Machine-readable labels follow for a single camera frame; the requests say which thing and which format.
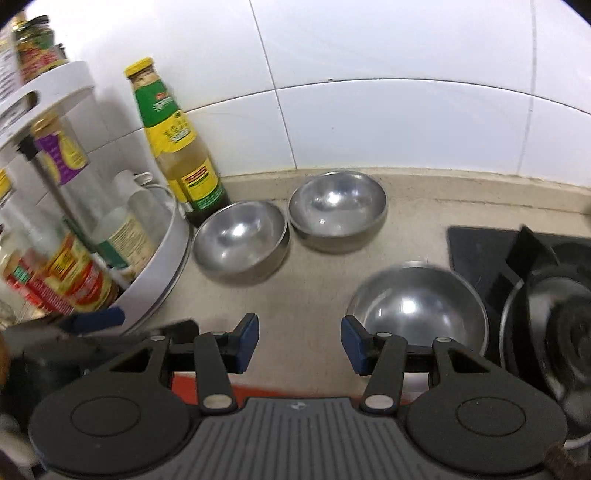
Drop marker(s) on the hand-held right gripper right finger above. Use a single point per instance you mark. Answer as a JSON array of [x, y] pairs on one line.
[[353, 346]]

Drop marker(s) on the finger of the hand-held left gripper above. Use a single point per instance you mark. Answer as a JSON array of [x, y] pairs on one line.
[[178, 328], [99, 318]]

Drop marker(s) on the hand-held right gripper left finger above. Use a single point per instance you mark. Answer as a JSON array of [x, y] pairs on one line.
[[249, 344]]

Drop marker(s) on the stainless steel bowl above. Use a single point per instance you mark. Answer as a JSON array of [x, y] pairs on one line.
[[240, 240], [337, 207], [415, 304]]

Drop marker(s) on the red table mat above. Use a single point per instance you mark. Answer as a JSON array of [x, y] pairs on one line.
[[258, 389]]

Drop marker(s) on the yellow-capped vinegar bottle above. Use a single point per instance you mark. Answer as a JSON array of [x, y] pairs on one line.
[[74, 277]]

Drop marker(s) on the white two-tier rotating rack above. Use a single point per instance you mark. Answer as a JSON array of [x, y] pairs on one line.
[[152, 258]]

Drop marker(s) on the red label soy sauce bottle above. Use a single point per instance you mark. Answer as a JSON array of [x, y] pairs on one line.
[[21, 279]]

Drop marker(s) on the purple label clear bottle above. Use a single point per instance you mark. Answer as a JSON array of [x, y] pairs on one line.
[[62, 154]]

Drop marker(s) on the yellow-capped green label bottle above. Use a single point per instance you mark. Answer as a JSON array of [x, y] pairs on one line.
[[178, 138]]

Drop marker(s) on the black gas stove burner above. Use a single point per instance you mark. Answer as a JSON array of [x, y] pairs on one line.
[[545, 323]]

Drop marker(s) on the dark sauce jar red label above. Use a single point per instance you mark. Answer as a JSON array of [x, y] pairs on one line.
[[37, 50]]

